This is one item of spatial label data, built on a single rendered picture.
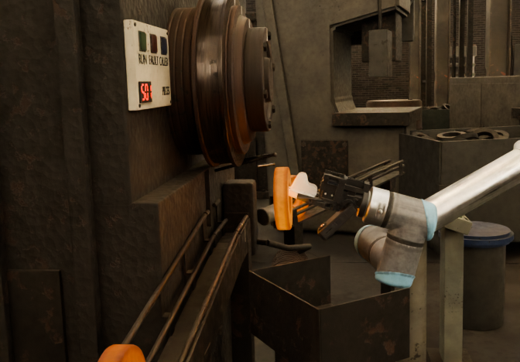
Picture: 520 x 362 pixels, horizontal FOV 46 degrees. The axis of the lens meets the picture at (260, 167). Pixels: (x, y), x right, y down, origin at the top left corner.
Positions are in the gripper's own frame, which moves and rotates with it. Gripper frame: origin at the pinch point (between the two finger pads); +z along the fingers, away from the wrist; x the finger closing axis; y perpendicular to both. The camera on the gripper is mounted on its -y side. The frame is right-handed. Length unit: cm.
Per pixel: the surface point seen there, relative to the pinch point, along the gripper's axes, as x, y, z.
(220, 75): 3.0, 23.6, 21.0
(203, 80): 2.0, 21.2, 25.1
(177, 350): 38.6, -27.6, 10.8
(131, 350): 68, -13, 13
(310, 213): -69, -20, -9
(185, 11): -12, 36, 36
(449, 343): -82, -58, -74
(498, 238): -117, -20, -91
